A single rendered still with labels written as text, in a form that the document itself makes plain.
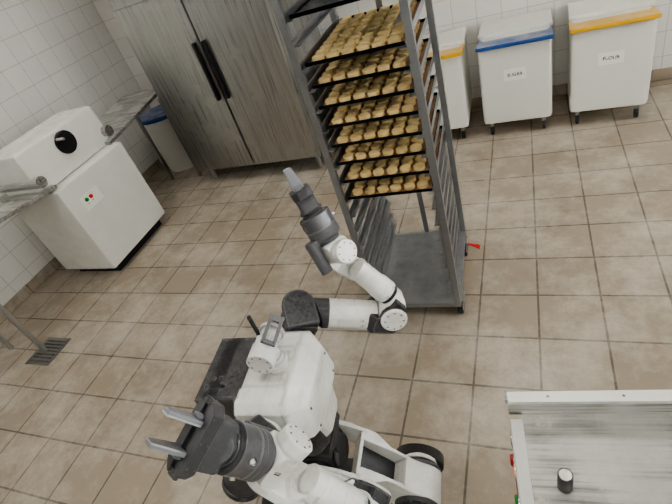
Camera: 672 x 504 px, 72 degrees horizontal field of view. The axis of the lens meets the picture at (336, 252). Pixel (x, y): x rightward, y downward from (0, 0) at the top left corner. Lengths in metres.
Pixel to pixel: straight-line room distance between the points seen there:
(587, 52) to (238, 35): 2.63
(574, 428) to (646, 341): 1.33
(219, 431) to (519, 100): 3.68
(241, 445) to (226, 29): 3.67
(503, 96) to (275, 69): 1.85
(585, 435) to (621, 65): 3.17
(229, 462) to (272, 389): 0.38
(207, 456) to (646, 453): 0.96
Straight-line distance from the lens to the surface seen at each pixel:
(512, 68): 4.02
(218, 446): 0.80
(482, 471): 2.20
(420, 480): 1.62
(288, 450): 0.88
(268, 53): 4.08
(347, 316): 1.35
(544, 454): 1.30
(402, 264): 2.83
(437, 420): 2.32
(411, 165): 2.14
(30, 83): 5.29
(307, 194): 1.18
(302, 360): 1.20
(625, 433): 1.34
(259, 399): 1.17
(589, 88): 4.14
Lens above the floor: 2.00
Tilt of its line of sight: 37 degrees down
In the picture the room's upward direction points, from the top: 21 degrees counter-clockwise
